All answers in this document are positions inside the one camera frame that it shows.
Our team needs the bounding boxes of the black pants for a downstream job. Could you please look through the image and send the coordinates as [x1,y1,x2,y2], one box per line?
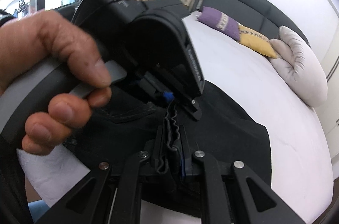
[63,79,272,219]

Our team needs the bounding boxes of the person's left hand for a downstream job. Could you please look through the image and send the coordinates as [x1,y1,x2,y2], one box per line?
[1,10,111,155]

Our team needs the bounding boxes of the purple cushion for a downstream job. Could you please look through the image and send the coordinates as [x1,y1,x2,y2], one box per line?
[198,7,240,42]

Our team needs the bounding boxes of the white bed sheet mattress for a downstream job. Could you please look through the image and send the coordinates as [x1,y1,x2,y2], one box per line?
[15,10,335,224]

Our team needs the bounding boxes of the yellow cushion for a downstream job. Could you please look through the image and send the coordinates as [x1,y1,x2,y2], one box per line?
[238,24,277,59]

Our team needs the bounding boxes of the dark grey headboard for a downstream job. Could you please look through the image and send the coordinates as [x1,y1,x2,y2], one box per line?
[189,0,309,44]

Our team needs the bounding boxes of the white ruffled pillow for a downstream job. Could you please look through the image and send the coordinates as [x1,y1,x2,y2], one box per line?
[270,26,328,107]

